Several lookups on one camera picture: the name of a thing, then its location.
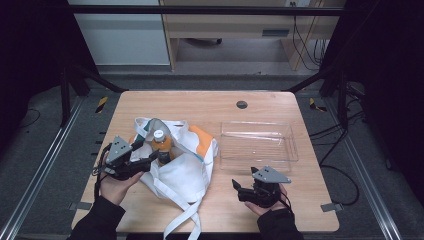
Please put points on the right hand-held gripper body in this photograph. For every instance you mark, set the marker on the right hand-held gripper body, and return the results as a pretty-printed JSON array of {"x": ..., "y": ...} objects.
[{"x": 270, "y": 176}]

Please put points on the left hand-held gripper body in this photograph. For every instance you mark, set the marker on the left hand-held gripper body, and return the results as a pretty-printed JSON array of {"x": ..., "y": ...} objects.
[{"x": 119, "y": 150}]

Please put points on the orange juice bottle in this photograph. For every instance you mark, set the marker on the orange juice bottle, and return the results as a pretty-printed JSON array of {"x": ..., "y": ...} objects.
[{"x": 162, "y": 145}]

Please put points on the clear plastic tray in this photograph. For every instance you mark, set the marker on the clear plastic tray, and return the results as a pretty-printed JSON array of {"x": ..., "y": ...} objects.
[{"x": 258, "y": 146}]

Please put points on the white patterned tote bag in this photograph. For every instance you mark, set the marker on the white patterned tote bag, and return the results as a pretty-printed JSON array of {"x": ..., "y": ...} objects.
[{"x": 183, "y": 176}]

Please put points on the person's right hand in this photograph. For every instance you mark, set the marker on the person's right hand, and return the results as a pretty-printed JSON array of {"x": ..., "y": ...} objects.
[{"x": 266, "y": 211}]

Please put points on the person's left hand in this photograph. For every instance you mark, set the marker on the person's left hand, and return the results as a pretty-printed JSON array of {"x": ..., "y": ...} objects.
[{"x": 116, "y": 190}]

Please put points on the yellow black floor tape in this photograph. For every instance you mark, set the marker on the yellow black floor tape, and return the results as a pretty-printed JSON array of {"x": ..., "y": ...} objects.
[
  {"x": 313, "y": 104},
  {"x": 102, "y": 104}
]

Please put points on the dark round table grommet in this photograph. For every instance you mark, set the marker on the dark round table grommet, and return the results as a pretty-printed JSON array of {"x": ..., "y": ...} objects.
[{"x": 242, "y": 104}]

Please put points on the grey tape piece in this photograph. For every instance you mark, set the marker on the grey tape piece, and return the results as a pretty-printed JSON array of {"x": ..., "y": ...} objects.
[
  {"x": 81, "y": 205},
  {"x": 331, "y": 207}
]

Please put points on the black metal stand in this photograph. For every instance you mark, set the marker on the black metal stand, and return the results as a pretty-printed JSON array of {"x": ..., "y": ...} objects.
[
  {"x": 342, "y": 100},
  {"x": 65, "y": 96}
]

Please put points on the white cabinet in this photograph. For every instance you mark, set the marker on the white cabinet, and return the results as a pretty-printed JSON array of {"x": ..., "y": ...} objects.
[{"x": 123, "y": 36}]

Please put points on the black chair base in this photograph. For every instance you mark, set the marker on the black chair base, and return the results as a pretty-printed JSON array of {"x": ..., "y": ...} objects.
[{"x": 206, "y": 41}]

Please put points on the black curtain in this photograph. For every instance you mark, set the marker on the black curtain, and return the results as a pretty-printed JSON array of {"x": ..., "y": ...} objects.
[
  {"x": 30, "y": 50},
  {"x": 390, "y": 83}
]

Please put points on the light wooden desk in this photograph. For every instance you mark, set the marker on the light wooden desk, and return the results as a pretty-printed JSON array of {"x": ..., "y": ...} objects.
[{"x": 230, "y": 25}]

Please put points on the aluminium floor rail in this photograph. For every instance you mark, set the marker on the aluminium floor rail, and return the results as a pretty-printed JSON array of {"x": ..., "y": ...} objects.
[
  {"x": 366, "y": 173},
  {"x": 40, "y": 170}
]

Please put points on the black horizontal frame bar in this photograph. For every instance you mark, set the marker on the black horizontal frame bar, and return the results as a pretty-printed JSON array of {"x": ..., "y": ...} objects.
[{"x": 200, "y": 10}]

